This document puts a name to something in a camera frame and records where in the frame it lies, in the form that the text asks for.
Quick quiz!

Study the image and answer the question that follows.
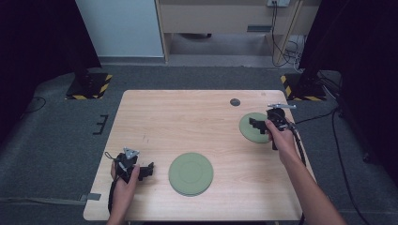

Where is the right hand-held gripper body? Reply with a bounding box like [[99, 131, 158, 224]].
[[266, 103, 298, 131]]

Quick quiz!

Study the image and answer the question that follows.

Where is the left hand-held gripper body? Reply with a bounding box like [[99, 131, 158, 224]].
[[114, 147, 141, 184]]

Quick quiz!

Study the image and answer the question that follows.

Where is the green plate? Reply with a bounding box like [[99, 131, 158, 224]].
[[238, 112, 274, 144], [168, 152, 215, 198]]

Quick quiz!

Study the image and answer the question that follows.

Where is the person's left hand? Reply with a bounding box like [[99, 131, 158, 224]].
[[110, 163, 141, 208]]

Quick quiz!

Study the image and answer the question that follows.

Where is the person's right hand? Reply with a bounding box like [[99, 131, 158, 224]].
[[265, 121, 299, 165]]

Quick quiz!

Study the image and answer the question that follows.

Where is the black hazard-striped stand base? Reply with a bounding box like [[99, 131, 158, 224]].
[[65, 72, 113, 101], [280, 73, 327, 101]]

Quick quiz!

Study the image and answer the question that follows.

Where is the grey tape piece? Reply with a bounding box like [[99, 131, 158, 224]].
[[79, 192, 102, 203]]

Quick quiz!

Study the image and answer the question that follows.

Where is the black curtain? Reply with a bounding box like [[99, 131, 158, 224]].
[[0, 0, 101, 144], [298, 0, 398, 186]]

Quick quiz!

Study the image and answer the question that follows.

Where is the white power strip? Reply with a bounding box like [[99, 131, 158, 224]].
[[267, 0, 291, 8]]

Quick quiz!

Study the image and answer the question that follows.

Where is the white partition panel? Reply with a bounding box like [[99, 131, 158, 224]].
[[73, 0, 164, 58]]

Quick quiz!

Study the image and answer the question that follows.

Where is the left hand-held gripper black cable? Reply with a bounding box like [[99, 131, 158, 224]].
[[104, 151, 121, 214]]

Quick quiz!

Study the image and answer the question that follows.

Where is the bundle of black cables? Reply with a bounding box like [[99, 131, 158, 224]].
[[270, 3, 307, 68]]

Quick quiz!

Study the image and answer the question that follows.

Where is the long black floor cable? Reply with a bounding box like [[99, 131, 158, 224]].
[[295, 106, 365, 225]]

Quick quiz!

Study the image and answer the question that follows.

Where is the thin black floor cable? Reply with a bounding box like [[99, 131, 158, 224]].
[[26, 97, 47, 114]]

